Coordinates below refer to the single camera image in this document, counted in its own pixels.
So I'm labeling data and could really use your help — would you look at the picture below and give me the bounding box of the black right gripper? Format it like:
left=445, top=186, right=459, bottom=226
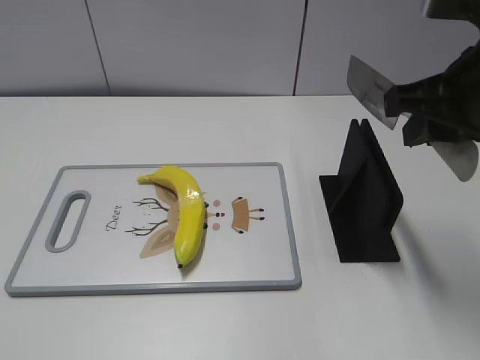
left=384, top=0, right=479, bottom=147

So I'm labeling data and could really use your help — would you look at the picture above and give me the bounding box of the cleaver knife white handle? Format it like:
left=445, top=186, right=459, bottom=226
left=347, top=55, right=479, bottom=182

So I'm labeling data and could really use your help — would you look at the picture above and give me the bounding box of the yellow plastic banana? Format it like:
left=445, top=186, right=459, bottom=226
left=137, top=165, right=206, bottom=269

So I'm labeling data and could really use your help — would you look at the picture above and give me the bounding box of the black knife stand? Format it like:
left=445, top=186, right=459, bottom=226
left=319, top=118, right=404, bottom=263

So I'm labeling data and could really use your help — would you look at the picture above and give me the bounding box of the white grey-rimmed cutting board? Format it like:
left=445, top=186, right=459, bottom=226
left=4, top=162, right=302, bottom=296

